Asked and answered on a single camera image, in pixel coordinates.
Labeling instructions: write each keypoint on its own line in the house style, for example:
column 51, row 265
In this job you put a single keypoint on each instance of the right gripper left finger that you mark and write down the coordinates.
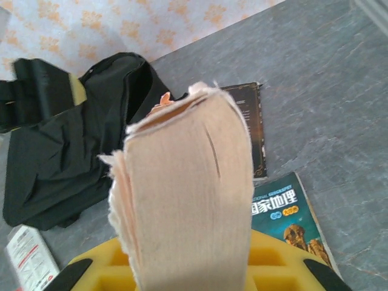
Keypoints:
column 100, row 266

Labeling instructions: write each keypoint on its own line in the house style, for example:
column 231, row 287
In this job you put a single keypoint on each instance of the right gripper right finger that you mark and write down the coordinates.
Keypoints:
column 272, row 266

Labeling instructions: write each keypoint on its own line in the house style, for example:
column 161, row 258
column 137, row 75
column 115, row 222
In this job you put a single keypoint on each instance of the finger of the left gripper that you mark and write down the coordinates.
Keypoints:
column 45, row 88

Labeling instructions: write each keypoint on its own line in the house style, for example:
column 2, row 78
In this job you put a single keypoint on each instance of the desert cover geography magazine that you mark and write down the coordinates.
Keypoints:
column 282, row 209

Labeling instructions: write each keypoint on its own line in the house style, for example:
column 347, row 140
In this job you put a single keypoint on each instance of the white red leaflet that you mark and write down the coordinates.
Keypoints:
column 30, row 257

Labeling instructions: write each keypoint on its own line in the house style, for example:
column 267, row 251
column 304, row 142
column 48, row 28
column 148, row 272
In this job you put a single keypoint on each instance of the black backpack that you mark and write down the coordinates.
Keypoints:
column 66, row 163

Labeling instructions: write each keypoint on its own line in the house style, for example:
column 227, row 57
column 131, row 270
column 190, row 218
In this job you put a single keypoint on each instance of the orange paperback book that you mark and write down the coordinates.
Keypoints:
column 188, row 188

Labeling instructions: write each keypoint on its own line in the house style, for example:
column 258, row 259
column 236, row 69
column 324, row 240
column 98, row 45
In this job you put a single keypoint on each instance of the black paperback book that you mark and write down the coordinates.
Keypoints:
column 254, row 127

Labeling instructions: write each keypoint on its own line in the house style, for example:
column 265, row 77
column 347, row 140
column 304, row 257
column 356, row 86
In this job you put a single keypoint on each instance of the aluminium side rail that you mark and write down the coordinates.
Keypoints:
column 374, row 10

